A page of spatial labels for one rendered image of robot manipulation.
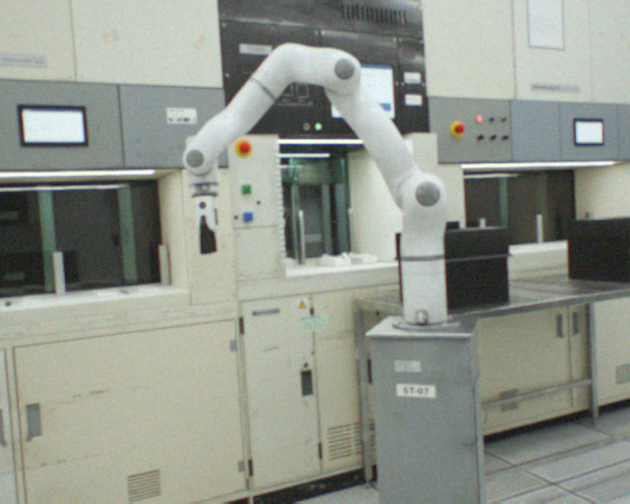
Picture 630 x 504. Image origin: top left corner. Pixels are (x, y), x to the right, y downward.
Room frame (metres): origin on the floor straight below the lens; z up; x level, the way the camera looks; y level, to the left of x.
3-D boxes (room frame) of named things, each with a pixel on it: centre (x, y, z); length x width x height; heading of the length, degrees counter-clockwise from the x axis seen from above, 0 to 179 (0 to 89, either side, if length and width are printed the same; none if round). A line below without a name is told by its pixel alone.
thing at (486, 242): (2.12, -0.48, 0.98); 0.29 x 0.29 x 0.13; 24
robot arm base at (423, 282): (1.71, -0.30, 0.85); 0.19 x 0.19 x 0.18
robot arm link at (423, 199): (1.68, -0.30, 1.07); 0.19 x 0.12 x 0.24; 0
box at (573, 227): (2.53, -1.25, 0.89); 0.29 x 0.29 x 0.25; 29
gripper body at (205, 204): (1.71, 0.30, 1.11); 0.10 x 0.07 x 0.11; 0
